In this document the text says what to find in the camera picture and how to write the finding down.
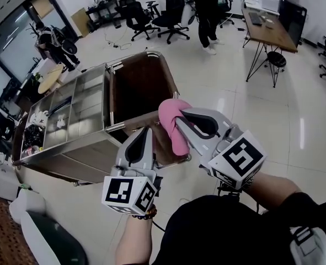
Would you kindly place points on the white office chair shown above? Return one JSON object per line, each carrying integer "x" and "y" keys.
{"x": 189, "y": 14}

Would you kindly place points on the white box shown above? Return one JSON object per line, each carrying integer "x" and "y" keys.
{"x": 4, "y": 178}

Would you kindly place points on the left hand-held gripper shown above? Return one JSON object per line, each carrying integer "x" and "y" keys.
{"x": 129, "y": 189}

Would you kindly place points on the black plastic bag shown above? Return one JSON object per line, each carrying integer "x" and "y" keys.
{"x": 33, "y": 137}

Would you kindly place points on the brown patterned rug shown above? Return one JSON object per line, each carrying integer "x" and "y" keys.
{"x": 2, "y": 236}

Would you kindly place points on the white printer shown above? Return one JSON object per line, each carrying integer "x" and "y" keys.
{"x": 269, "y": 1}

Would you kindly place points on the steel cart with rail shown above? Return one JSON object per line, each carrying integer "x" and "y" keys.
{"x": 91, "y": 98}

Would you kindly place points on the person's black shirt torso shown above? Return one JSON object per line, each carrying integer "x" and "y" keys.
{"x": 223, "y": 230}

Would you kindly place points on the black shelf table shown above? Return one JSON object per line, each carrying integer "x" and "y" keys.
{"x": 102, "y": 11}

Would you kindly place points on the person's right forearm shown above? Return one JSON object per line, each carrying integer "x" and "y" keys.
{"x": 273, "y": 189}

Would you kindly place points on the white cloths in cart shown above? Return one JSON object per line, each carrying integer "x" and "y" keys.
{"x": 38, "y": 117}

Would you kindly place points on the pink cloth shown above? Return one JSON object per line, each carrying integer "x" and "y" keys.
{"x": 168, "y": 117}

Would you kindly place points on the round wooden table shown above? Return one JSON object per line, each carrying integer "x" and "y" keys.
{"x": 51, "y": 79}

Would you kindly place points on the black round stool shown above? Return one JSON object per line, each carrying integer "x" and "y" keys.
{"x": 276, "y": 59}

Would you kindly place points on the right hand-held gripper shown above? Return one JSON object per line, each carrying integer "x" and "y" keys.
{"x": 242, "y": 159}

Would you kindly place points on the wooden desk black legs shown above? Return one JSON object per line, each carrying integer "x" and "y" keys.
{"x": 273, "y": 33}

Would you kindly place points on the person's left forearm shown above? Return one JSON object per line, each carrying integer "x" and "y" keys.
{"x": 135, "y": 241}

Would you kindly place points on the black monitor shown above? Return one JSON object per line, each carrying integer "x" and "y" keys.
{"x": 292, "y": 21}

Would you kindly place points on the cardboard box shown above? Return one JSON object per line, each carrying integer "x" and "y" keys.
{"x": 80, "y": 22}

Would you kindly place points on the white chair green cushion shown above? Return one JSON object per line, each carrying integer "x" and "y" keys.
{"x": 49, "y": 236}

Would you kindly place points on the brown cart bag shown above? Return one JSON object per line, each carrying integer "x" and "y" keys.
{"x": 140, "y": 92}

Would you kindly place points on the black keyboard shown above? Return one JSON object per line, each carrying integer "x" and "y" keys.
{"x": 255, "y": 18}

